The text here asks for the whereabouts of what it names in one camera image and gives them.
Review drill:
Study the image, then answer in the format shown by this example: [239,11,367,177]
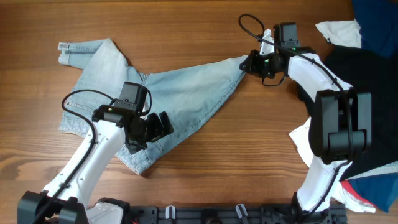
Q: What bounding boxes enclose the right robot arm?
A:
[239,47,371,222]

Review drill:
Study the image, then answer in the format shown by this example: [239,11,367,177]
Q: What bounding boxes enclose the white red garment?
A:
[289,117,376,213]

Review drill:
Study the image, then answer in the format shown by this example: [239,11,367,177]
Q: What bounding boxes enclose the black garment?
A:
[306,47,397,179]

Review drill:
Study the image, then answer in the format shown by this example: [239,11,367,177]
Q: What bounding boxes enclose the white garment top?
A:
[315,20,362,48]

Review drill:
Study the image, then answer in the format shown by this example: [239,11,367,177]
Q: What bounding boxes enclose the dark blue garment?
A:
[352,0,397,58]

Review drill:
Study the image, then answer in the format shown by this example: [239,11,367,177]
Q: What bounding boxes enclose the blue garment bottom right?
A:
[348,173,397,213]

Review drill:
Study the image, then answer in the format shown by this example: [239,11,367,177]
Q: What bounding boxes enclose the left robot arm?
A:
[17,105,174,223]

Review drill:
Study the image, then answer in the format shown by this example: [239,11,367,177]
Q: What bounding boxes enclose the light blue denim shorts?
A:
[58,39,246,174]

